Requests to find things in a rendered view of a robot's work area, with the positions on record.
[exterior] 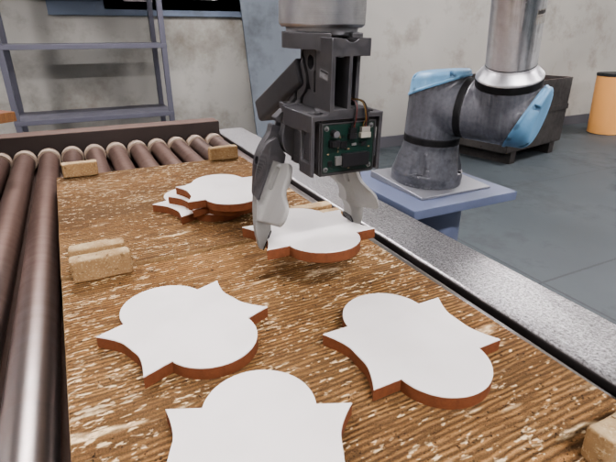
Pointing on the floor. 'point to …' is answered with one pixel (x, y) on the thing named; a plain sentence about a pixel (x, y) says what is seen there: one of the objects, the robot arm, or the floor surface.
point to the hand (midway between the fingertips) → (308, 231)
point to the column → (431, 215)
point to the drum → (603, 104)
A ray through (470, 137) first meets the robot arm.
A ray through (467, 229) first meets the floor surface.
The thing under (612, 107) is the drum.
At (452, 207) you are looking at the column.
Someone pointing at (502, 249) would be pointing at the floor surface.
